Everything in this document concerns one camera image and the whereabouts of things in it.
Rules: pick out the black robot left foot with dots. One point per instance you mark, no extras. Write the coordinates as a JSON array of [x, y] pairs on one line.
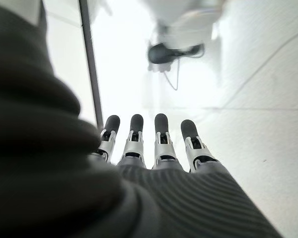
[[164, 53]]

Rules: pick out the dark cabinet toe kick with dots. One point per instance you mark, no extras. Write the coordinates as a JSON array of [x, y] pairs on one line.
[[89, 62]]

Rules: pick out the white cabinet door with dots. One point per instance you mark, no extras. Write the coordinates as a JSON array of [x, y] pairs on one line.
[[64, 10], [67, 62]]

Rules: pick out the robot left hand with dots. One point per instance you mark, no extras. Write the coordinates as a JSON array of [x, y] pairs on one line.
[[64, 186]]

